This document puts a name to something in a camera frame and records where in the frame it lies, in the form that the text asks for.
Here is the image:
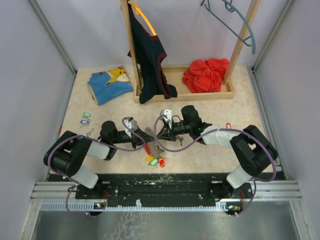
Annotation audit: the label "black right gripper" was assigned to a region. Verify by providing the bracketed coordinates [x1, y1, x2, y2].
[156, 119, 192, 142]

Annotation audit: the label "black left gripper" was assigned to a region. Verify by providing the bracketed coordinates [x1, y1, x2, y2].
[112, 126, 155, 149]

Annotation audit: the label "metal key organizer red handle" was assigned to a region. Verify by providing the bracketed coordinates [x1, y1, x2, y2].
[144, 141, 160, 157]

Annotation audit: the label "key with solid red tag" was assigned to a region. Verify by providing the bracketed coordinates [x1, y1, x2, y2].
[177, 136, 184, 147]

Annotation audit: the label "keys with coloured tags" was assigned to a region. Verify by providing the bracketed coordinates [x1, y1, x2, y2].
[145, 148, 165, 168]

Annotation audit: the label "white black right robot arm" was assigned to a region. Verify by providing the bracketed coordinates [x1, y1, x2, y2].
[156, 105, 279, 198]

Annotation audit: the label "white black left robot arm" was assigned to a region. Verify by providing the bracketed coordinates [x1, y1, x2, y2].
[43, 117, 155, 199]

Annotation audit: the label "key with light blue tag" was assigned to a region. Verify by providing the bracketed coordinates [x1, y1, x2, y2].
[85, 128, 95, 137]

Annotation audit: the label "key with green tag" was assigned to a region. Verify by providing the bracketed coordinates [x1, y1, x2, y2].
[82, 112, 92, 119]

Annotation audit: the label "key with dark blue tag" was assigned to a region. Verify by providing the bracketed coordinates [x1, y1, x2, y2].
[80, 119, 90, 125]

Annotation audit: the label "blue cartoon shirt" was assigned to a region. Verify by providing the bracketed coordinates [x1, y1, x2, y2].
[87, 66, 134, 106]

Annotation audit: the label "red crumpled cloth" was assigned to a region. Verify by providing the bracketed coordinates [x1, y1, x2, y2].
[182, 58, 229, 94]

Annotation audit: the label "navy tank top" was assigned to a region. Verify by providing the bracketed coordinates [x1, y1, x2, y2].
[127, 4, 178, 104]

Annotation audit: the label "orange clothes hanger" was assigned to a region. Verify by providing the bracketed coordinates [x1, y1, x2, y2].
[127, 0, 157, 36]

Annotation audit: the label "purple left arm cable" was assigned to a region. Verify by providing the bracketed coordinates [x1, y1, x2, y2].
[47, 117, 147, 219]

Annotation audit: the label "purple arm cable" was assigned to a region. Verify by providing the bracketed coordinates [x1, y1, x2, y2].
[153, 114, 277, 218]
[47, 117, 147, 219]

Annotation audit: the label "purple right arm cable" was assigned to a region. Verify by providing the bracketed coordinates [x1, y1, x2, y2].
[153, 114, 277, 218]

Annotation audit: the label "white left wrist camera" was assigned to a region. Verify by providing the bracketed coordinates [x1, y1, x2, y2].
[123, 117, 138, 138]

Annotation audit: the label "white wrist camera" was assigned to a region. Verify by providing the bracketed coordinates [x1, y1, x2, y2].
[123, 117, 138, 138]
[160, 109, 172, 129]

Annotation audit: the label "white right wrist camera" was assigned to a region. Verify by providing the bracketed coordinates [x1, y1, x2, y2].
[160, 109, 172, 129]

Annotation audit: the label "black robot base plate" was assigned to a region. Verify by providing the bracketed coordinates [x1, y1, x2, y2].
[47, 170, 286, 208]

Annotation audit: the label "aluminium frame rail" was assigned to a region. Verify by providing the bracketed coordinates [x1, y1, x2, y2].
[30, 180, 302, 213]

